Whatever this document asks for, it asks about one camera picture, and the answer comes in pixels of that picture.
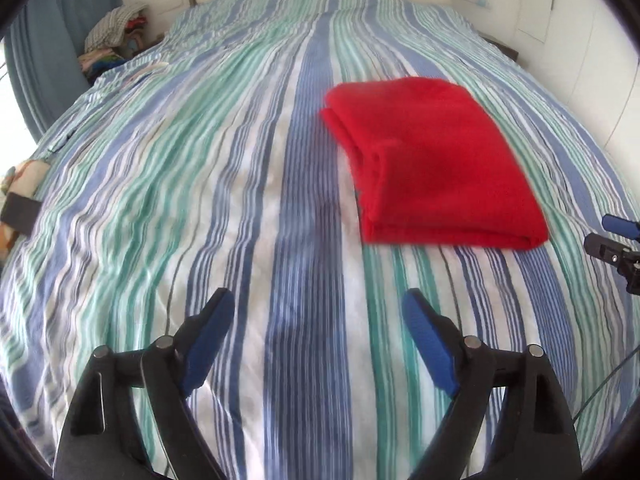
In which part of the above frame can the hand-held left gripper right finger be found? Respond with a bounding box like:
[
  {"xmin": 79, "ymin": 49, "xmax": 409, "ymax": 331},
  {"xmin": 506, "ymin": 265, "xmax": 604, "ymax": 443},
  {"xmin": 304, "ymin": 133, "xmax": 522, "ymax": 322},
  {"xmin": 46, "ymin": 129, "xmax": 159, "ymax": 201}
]
[{"xmin": 402, "ymin": 287, "xmax": 583, "ymax": 480}]

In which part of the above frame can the blue green striped bedspread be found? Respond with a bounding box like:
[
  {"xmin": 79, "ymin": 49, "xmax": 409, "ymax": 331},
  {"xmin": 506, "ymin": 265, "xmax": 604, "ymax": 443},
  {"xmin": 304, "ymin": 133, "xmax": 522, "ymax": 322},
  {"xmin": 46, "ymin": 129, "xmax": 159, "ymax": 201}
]
[{"xmin": 0, "ymin": 0, "xmax": 640, "ymax": 480}]

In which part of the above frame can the pile of mixed clothes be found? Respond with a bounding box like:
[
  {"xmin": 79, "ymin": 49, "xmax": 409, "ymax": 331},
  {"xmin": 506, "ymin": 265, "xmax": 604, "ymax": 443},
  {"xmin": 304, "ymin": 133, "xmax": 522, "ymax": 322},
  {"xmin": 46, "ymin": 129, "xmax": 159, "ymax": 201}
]
[{"xmin": 77, "ymin": 4, "xmax": 151, "ymax": 86}]

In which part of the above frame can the red knit sweater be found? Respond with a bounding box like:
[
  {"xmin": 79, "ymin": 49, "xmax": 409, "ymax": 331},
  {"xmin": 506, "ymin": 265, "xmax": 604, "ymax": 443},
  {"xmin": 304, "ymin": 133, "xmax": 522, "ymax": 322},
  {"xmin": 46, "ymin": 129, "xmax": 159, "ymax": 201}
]
[{"xmin": 320, "ymin": 77, "xmax": 551, "ymax": 251}]

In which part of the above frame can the blue curtain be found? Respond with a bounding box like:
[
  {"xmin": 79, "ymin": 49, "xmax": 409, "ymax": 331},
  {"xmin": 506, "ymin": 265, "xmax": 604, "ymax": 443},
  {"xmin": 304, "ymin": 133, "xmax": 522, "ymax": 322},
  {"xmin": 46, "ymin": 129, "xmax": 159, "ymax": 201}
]
[{"xmin": 4, "ymin": 0, "xmax": 124, "ymax": 147}]

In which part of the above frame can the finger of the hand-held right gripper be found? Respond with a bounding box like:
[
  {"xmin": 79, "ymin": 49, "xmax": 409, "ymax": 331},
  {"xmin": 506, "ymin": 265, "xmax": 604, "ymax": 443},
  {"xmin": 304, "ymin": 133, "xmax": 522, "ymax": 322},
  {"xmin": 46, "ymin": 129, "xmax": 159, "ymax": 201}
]
[
  {"xmin": 602, "ymin": 213, "xmax": 640, "ymax": 242},
  {"xmin": 583, "ymin": 232, "xmax": 640, "ymax": 296}
]

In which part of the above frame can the beige soft toy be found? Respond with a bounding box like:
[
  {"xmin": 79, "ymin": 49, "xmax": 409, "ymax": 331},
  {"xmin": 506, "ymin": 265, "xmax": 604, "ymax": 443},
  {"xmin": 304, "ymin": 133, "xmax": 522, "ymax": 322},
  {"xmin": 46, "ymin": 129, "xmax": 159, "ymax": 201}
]
[{"xmin": 0, "ymin": 159, "xmax": 52, "ymax": 261}]

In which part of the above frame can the black strap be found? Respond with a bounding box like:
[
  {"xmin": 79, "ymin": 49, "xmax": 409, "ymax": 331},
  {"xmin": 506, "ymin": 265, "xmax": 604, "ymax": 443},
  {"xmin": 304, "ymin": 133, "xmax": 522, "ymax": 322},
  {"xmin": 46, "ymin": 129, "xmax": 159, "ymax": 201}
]
[{"xmin": 0, "ymin": 194, "xmax": 42, "ymax": 237}]

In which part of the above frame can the thin black cable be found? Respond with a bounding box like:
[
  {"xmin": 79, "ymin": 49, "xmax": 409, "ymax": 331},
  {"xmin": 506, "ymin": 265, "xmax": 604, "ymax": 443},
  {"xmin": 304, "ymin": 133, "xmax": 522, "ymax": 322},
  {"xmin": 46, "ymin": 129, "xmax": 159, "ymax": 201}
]
[{"xmin": 571, "ymin": 354, "xmax": 640, "ymax": 422}]

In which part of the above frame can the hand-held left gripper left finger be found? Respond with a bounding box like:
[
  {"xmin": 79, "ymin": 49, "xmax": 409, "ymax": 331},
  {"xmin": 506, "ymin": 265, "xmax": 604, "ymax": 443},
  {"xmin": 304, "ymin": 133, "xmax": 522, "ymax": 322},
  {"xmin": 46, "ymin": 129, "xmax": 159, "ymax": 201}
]
[{"xmin": 52, "ymin": 287, "xmax": 236, "ymax": 480}]

